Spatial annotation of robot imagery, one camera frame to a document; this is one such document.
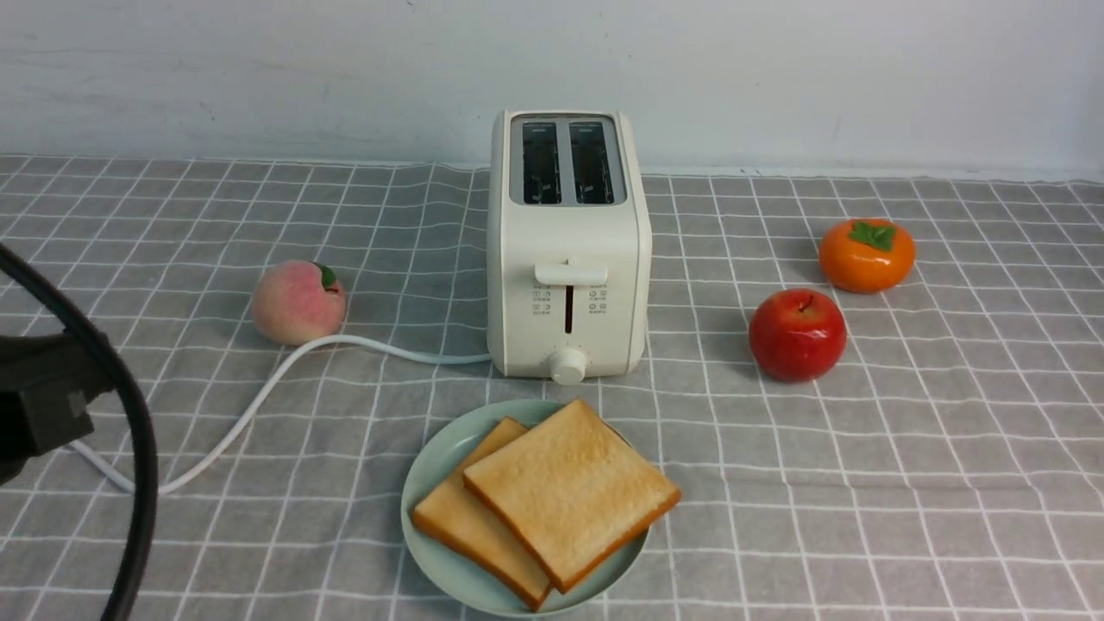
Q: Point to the red apple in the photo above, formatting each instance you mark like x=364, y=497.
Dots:
x=797, y=335

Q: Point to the orange persimmon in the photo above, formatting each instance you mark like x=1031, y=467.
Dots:
x=866, y=255

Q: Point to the light green plate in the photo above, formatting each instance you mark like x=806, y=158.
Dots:
x=464, y=580

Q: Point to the white toaster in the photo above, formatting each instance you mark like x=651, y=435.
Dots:
x=568, y=246

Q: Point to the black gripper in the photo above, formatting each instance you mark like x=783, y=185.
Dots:
x=47, y=383

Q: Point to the pink peach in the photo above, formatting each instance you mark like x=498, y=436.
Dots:
x=297, y=302

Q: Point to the grey checked tablecloth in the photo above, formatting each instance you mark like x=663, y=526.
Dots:
x=947, y=468

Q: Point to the toasted bread slice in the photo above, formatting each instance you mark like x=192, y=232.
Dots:
x=459, y=521
x=572, y=491

